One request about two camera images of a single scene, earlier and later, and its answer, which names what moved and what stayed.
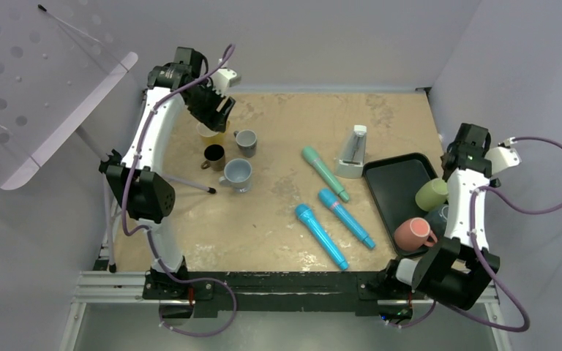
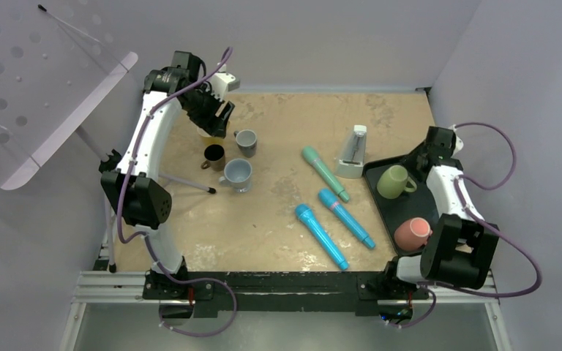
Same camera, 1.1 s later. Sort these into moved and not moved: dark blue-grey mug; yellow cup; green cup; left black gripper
Moved: green cup
Not moved: yellow cup; dark blue-grey mug; left black gripper
